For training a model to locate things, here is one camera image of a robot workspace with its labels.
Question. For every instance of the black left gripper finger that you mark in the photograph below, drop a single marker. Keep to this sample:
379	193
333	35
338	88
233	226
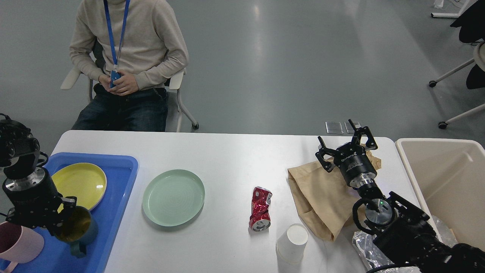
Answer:
60	210
17	217

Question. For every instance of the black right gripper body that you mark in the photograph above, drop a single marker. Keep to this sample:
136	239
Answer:
354	165

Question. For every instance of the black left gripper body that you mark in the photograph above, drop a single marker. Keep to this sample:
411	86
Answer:
31	195

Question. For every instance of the dark teal mug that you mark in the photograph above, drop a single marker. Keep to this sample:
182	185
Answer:
78	231

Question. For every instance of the crushed red soda can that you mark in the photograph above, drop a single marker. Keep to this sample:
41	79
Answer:
260	219

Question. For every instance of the mint green plate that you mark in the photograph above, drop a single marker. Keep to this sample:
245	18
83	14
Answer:
173	198

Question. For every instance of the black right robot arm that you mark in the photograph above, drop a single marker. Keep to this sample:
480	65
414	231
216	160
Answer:
401	229

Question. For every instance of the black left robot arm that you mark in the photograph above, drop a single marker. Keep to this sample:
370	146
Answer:
19	151

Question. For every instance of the right silver floor plate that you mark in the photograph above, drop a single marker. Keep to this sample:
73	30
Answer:
349	128

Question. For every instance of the silver floor plate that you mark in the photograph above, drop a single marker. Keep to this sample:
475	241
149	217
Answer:
349	128
334	128

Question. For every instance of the yellow plate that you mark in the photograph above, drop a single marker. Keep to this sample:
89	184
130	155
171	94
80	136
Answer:
86	181

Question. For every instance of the pink mug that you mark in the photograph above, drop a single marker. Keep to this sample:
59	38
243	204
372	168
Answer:
18	244

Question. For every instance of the brown paper bag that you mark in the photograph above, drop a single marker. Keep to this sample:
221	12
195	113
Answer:
323	200

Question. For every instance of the left silver floor plate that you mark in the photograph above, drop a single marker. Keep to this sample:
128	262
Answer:
334	128

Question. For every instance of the blue plastic tray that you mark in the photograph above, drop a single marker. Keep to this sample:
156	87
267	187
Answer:
121	172

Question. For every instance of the crumpled silver foil bag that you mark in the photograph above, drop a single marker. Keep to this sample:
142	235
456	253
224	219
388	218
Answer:
372	257

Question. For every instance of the beige plastic bin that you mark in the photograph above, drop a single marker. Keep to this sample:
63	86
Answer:
448	177

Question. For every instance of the white paper cup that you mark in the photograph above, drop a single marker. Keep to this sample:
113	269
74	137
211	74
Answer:
290	246

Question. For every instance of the white table leg base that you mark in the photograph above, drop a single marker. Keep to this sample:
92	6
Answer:
450	8

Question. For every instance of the seated person beige sweater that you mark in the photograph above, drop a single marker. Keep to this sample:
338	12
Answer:
142	47

